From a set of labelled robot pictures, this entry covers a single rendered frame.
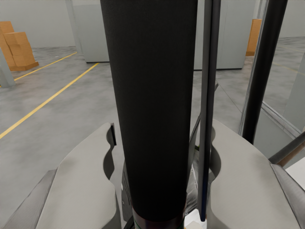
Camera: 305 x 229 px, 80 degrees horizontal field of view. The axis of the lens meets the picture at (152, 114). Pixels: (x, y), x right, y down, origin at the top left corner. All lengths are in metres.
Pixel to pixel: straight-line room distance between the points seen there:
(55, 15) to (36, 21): 1.32
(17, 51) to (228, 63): 7.07
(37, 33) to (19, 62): 6.43
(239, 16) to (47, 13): 11.12
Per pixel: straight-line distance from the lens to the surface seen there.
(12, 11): 15.23
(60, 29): 13.79
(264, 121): 1.44
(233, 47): 5.94
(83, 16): 7.62
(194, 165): 0.63
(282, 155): 0.29
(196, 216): 0.21
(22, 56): 8.21
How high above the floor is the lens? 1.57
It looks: 29 degrees down
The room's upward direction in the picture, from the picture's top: 3 degrees counter-clockwise
